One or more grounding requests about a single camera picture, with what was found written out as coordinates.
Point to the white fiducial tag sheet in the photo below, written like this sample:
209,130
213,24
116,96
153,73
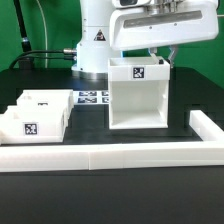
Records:
91,97

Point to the white front drawer with tag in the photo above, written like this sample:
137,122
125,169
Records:
22,126

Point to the white drawer with tag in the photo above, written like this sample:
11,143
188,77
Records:
22,126
63,98

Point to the white drawer cabinet box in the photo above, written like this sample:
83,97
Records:
138,92

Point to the white U-shaped fence rail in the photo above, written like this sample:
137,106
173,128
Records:
207,151

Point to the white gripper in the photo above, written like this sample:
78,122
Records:
138,24

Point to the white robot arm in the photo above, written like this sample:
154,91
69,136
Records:
93,50

